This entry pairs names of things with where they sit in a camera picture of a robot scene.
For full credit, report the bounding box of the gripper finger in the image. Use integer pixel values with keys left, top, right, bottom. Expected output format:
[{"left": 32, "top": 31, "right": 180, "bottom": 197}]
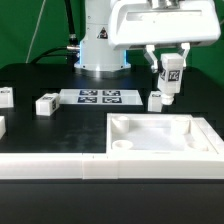
[
  {"left": 178, "top": 43, "right": 190, "bottom": 68},
  {"left": 144, "top": 45, "right": 159, "bottom": 73}
]

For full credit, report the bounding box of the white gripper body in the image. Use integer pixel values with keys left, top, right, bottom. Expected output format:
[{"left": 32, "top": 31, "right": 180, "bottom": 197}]
[{"left": 108, "top": 0, "right": 221, "bottom": 49}]

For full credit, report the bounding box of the white square table top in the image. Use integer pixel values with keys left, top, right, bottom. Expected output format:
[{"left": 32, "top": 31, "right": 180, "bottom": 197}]
[{"left": 106, "top": 113, "right": 224, "bottom": 156}]

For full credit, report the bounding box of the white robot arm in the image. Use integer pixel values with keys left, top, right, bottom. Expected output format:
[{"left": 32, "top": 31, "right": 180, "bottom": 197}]
[{"left": 75, "top": 0, "right": 221, "bottom": 76}]

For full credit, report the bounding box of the white base tag plate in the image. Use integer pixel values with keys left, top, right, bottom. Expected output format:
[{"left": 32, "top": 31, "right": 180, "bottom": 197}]
[{"left": 59, "top": 89, "right": 142, "bottom": 106}]

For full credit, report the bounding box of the white U-shaped obstacle fence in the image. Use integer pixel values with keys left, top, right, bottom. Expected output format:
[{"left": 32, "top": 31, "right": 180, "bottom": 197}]
[{"left": 0, "top": 116, "right": 224, "bottom": 179}]

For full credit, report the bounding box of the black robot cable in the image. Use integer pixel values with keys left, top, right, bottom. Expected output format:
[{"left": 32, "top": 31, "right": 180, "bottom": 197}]
[{"left": 30, "top": 0, "right": 81, "bottom": 65}]

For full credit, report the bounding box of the white thin cable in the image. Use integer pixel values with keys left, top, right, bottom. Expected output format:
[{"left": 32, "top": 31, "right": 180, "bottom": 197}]
[{"left": 25, "top": 0, "right": 47, "bottom": 64}]

